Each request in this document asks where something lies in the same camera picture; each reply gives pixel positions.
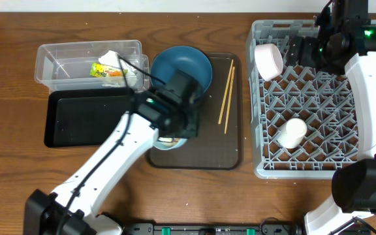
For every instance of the pink white bowl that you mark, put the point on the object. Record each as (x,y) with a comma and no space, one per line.
(268,61)

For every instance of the grey dishwasher rack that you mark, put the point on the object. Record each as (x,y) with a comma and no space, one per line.
(324,101)

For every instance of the blue plate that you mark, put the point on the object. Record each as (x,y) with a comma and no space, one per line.
(187,59)

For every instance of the white plastic cup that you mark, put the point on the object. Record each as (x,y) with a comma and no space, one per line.
(292,133)

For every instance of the white tissue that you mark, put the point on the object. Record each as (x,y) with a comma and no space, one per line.
(129,79)

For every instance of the light blue bowl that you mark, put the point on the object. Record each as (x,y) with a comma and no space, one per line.
(166,143)

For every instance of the yellow green snack wrapper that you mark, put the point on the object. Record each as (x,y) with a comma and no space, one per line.
(103,71)

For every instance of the brown serving tray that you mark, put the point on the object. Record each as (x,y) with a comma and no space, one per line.
(212,149)

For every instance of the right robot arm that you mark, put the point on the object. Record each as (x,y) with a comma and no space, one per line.
(345,45)

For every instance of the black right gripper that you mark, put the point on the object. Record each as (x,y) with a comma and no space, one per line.
(309,44)

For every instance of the clear plastic bin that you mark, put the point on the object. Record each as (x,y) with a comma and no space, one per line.
(66,66)

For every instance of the right wooden chopstick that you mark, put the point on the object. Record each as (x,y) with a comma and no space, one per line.
(231,81)

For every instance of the wooden chopstick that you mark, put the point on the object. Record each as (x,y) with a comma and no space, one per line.
(225,93)
(231,81)

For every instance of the left wooden chopstick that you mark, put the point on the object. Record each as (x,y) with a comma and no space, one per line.
(225,93)

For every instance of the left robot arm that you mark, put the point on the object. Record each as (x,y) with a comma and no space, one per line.
(73,207)

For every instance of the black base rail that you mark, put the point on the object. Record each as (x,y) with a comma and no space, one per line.
(271,227)

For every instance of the black plastic tray bin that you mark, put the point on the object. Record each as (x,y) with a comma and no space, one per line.
(84,117)

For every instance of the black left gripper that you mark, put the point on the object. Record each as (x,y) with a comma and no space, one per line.
(192,122)

